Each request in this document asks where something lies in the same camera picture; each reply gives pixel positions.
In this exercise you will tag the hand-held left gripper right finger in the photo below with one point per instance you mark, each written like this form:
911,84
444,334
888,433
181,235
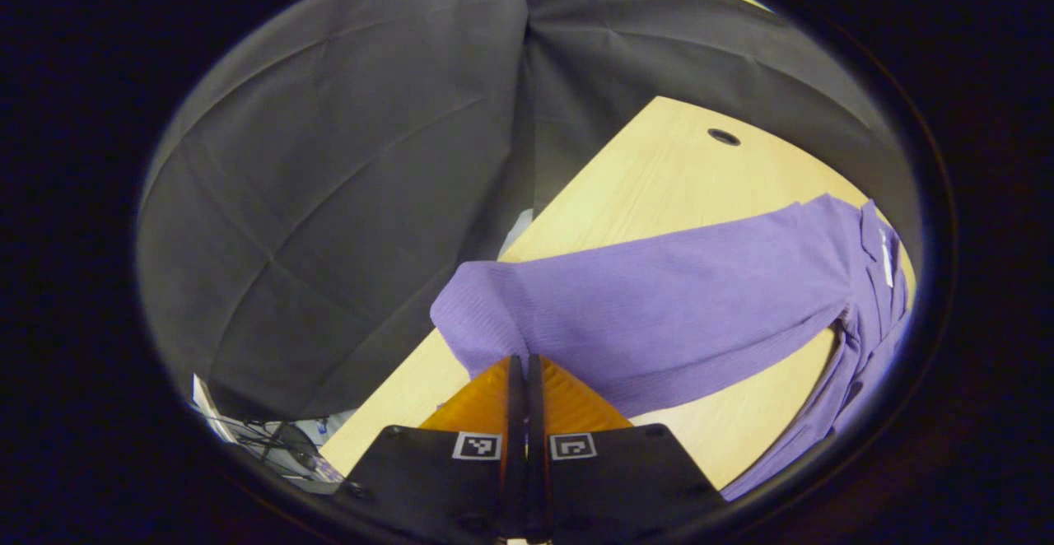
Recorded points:
537,446

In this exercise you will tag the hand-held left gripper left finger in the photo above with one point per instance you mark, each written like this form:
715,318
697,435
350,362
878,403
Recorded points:
515,446

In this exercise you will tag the purple knit cardigan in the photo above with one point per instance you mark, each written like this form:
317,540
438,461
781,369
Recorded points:
659,306

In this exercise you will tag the black backdrop cloth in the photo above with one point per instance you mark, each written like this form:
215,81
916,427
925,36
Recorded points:
329,199

